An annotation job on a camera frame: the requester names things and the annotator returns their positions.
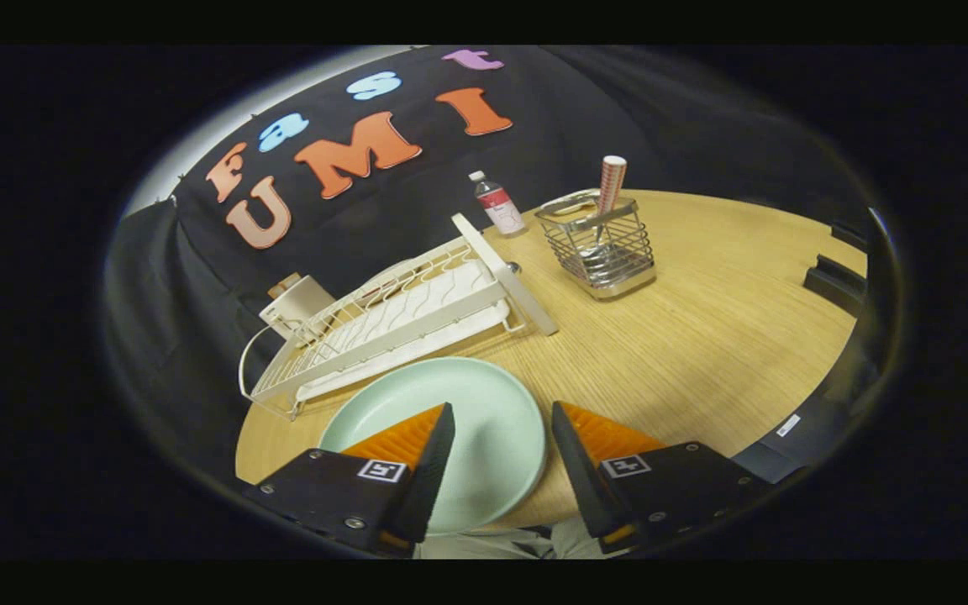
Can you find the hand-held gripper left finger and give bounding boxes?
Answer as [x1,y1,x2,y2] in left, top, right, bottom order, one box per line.
[242,402,456,555]

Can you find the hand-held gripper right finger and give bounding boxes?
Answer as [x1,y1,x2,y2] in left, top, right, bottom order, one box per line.
[551,401,775,551]

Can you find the mint green plate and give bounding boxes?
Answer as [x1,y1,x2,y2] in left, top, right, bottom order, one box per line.
[318,357,548,536]

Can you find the white wire dish rack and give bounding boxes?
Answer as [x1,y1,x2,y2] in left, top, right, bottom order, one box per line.
[239,213,559,421]

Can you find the metal wire basket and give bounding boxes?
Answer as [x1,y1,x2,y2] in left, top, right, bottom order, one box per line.
[534,190,657,301]

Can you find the spoon with red checkered handle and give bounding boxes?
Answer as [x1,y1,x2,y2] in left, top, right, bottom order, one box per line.
[581,155,628,271]

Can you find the person's light trousers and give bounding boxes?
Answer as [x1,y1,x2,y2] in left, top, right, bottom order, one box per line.
[413,517,619,560]

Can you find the white toaster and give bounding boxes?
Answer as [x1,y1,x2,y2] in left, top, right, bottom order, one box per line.
[259,277,335,341]

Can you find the clear plastic bottle red label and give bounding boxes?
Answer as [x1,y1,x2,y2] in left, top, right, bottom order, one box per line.
[469,171,527,237]

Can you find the black backdrop cloth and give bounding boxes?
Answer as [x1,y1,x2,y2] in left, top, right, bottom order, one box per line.
[104,46,871,471]

